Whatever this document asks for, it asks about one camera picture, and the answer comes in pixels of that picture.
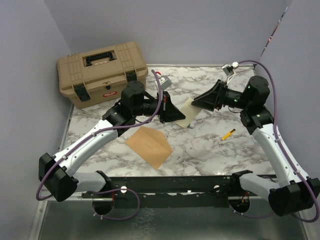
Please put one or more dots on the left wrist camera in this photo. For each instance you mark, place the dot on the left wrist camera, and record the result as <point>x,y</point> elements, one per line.
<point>165,82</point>

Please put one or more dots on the brown paper envelope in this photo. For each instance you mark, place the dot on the brown paper envelope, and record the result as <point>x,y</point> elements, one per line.
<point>151,145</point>

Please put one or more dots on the tan plastic toolbox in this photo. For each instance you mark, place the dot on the tan plastic toolbox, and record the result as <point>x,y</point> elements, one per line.
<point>100,75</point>

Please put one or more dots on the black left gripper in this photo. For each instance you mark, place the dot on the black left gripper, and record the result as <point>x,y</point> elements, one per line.
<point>169,112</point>

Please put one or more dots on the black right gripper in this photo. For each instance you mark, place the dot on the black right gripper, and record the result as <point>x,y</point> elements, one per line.
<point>214,98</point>

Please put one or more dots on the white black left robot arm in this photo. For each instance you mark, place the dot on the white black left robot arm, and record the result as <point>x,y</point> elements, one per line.
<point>59,173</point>

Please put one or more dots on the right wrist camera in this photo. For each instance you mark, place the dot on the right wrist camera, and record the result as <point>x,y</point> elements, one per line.
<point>229,70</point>

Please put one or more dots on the cream paper letter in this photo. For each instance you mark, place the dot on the cream paper letter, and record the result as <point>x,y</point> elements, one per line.
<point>190,113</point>

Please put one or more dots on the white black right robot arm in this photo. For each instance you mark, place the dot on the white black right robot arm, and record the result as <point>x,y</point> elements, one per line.
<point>294,190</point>

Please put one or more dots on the yellow black utility knife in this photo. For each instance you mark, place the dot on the yellow black utility knife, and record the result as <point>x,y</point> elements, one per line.
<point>228,135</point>

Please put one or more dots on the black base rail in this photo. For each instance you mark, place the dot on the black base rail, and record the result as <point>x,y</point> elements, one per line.
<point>171,192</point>

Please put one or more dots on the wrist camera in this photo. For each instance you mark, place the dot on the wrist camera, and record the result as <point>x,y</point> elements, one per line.
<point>165,82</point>
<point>229,70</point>

